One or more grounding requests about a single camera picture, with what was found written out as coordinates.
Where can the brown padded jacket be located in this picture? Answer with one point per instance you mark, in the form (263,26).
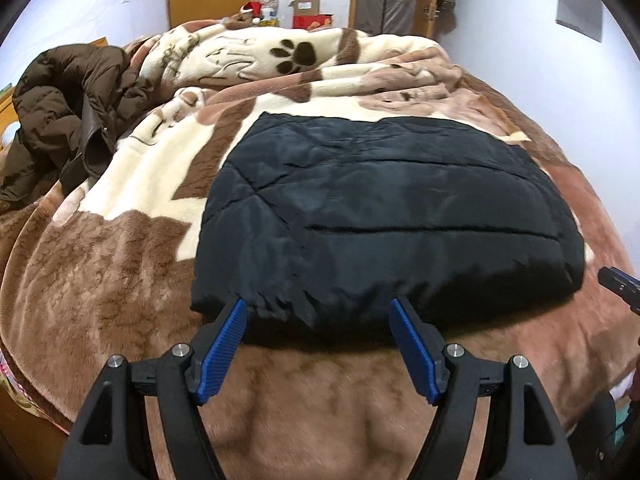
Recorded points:
(60,100)

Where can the brown cardboard box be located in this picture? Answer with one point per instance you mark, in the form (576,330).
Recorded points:
(305,5)

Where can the red santa hat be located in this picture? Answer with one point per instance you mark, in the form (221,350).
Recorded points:
(251,10)

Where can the brown and cream printed blanket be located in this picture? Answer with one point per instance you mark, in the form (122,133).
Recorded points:
(125,285)

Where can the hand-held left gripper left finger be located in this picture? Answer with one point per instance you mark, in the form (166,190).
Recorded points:
(222,355)

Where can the dark cloth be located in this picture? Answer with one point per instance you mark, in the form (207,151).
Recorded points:
(610,450)

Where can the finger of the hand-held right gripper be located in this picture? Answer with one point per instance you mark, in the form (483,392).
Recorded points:
(620,285)

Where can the wooden desk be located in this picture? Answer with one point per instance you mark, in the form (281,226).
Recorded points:
(7,110)

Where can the red box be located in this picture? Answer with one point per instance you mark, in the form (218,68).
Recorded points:
(317,21)

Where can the grey paper on wall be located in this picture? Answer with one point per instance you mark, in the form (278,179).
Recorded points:
(580,10)

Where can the wooden bed frame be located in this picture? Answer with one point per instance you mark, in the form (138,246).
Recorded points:
(25,440)

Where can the black padded jacket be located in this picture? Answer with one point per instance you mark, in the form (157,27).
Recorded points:
(390,210)

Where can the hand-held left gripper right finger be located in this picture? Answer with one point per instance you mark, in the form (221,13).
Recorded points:
(412,350)

